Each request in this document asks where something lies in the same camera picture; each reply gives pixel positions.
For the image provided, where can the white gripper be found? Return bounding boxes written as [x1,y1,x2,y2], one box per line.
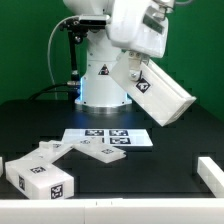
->
[106,0,168,81]

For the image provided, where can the white door panel with knob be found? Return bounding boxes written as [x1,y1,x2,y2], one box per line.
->
[73,138,126,163]

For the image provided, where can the white cabinet box part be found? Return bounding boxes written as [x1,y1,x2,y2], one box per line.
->
[5,159,74,200]

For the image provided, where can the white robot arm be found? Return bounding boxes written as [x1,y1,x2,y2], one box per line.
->
[63,0,195,124]

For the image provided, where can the white marker base sheet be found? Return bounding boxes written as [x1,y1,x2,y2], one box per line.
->
[62,129,153,147]

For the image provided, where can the white left door panel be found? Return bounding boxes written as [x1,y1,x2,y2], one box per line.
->
[23,140,73,163]

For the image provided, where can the black base cables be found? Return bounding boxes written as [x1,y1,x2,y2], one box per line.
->
[27,81,82,102]

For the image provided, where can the black camera on stand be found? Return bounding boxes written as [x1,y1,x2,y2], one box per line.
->
[59,15,110,100]

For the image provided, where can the white curved cable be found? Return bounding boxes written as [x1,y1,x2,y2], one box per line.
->
[47,15,80,86]

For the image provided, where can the white right rail block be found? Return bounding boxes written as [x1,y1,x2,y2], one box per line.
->
[197,157,224,198]

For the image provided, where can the white rail block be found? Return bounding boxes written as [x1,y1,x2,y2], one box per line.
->
[197,157,224,198]
[0,157,3,177]

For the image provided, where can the white front rail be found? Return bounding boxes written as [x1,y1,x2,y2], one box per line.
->
[0,198,224,224]

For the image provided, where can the white left rail block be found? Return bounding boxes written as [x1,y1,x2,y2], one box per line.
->
[0,157,3,177]

